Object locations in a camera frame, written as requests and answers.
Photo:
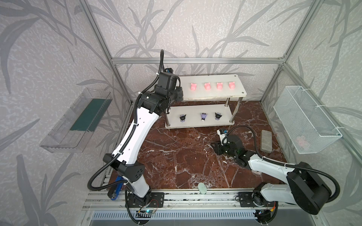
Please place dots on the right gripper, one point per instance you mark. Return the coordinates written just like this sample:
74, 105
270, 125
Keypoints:
218, 147

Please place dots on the aluminium cage frame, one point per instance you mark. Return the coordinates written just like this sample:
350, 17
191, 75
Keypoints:
269, 45

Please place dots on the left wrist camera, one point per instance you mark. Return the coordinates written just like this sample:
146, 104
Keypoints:
168, 70

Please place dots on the white two-tier shelf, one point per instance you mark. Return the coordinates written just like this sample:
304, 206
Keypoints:
225, 102

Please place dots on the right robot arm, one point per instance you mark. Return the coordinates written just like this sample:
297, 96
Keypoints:
301, 185

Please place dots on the white wire basket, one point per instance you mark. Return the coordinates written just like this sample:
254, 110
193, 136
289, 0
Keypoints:
302, 116

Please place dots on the pale green oval disc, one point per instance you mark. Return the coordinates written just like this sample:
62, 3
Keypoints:
202, 188

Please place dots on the grey stone block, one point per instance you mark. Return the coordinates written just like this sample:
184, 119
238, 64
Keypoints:
266, 141

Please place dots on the blue clamp tool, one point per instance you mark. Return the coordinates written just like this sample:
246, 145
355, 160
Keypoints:
115, 190

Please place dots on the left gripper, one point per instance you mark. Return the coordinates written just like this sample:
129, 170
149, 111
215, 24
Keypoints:
179, 90

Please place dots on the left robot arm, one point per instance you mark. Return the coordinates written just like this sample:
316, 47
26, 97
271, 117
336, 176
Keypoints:
148, 107

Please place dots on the pink toy in basket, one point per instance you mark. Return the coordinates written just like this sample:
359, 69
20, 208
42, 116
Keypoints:
303, 143

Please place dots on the clear plastic wall bin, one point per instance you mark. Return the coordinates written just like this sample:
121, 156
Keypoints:
74, 130

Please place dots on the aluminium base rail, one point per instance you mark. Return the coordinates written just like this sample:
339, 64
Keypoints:
183, 204

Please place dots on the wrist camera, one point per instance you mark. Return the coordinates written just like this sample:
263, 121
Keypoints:
222, 133
168, 70

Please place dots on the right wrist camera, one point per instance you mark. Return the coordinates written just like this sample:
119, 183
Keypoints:
222, 133

